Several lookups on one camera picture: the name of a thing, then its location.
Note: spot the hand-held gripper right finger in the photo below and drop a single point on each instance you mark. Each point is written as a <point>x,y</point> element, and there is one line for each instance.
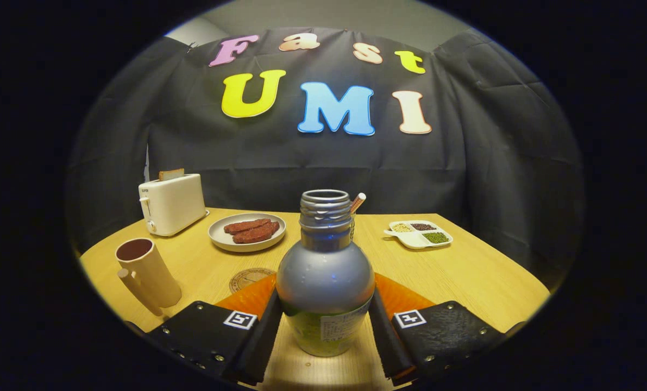
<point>388,347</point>

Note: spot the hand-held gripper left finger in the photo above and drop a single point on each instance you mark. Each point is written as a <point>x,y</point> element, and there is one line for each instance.
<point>258,347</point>

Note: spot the round wooden coaster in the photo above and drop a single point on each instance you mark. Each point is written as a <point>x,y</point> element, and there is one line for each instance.
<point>247,278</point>

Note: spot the grey juice bottle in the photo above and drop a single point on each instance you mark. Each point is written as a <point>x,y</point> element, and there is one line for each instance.
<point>323,271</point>

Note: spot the beige cup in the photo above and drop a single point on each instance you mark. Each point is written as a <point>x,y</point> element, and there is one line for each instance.
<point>155,277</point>

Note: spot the wooden table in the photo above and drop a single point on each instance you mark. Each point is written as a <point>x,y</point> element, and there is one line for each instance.
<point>464,271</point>

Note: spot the white divided dish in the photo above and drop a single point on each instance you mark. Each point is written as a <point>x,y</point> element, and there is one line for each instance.
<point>410,240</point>

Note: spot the brown meat slice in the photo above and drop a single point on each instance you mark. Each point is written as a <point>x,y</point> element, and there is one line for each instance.
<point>247,225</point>
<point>258,235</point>

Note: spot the white round plate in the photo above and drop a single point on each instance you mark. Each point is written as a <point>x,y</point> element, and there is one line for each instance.
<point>217,234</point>

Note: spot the white toaster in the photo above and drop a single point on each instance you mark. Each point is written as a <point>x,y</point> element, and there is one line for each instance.
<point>174,203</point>

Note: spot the black backdrop cloth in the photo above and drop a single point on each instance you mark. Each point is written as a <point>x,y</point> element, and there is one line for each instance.
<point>301,163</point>

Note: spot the toast slice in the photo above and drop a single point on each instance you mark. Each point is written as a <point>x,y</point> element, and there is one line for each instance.
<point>171,174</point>

